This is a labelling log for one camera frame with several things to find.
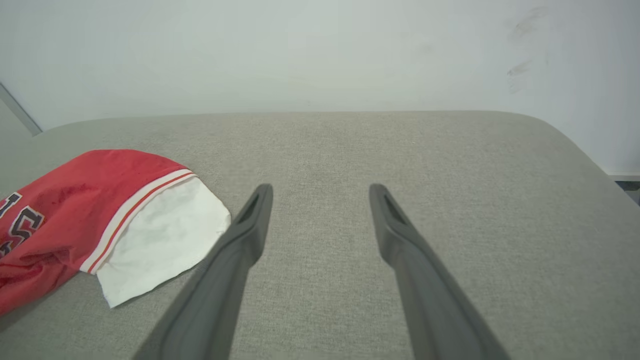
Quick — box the red and white basketball jersey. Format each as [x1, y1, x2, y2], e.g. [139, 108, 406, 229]
[0, 149, 232, 317]

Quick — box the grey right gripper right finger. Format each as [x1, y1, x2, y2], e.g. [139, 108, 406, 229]
[369, 183, 511, 360]

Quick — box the pale grey wall trim strip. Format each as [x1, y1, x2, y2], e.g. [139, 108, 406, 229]
[0, 82, 43, 137]

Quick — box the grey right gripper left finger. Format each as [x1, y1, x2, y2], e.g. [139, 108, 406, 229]
[131, 183, 274, 360]

